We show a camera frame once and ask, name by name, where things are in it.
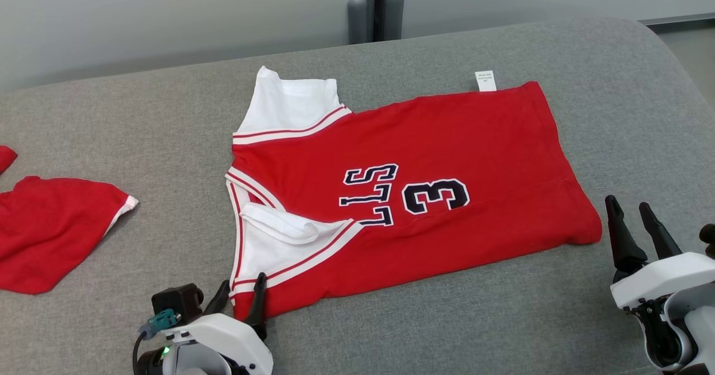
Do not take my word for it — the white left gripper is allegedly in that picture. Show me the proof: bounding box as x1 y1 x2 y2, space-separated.
137 273 274 375

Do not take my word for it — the left camera cable teal plug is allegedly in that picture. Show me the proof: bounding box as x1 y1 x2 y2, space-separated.
133 309 182 375

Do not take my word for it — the red shorts white trim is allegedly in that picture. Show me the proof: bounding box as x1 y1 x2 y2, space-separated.
0 146 139 295

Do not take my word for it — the dark grey wall rail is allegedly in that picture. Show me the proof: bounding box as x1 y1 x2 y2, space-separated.
640 13 715 27

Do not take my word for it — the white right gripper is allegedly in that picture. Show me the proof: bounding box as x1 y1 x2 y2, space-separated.
605 195 715 311

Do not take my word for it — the grey fabric sofa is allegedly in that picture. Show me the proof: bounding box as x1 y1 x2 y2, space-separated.
0 17 715 375

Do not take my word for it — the red Bulls 23 jersey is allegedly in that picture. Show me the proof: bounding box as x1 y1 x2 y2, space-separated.
225 66 603 321

